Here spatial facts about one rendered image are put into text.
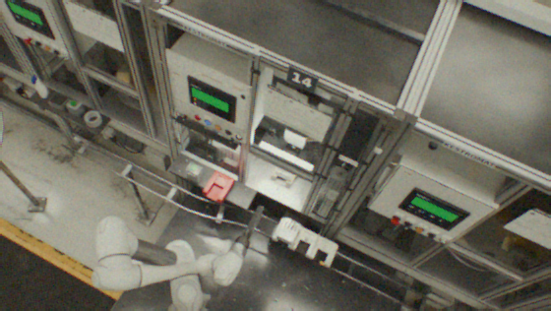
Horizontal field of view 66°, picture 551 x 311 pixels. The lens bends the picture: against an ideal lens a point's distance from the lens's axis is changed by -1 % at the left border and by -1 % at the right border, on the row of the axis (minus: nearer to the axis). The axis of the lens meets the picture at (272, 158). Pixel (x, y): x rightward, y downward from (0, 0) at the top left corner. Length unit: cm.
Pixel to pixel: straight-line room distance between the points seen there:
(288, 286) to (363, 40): 151
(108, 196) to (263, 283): 160
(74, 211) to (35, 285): 60
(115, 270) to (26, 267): 180
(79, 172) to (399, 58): 280
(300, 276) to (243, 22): 155
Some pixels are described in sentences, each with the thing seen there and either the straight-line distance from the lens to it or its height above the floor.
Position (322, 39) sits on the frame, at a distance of 181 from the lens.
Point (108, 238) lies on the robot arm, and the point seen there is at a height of 147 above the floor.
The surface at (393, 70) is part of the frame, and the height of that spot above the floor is 201.
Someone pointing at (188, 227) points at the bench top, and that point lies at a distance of 275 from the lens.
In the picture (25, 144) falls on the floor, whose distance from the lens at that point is 414.
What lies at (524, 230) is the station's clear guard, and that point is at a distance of 206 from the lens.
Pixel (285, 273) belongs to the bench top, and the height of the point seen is 68.
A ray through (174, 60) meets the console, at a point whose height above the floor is 179.
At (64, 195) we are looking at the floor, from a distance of 379.
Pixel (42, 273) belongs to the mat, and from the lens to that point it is 359.
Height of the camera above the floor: 325
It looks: 60 degrees down
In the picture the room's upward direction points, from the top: 12 degrees clockwise
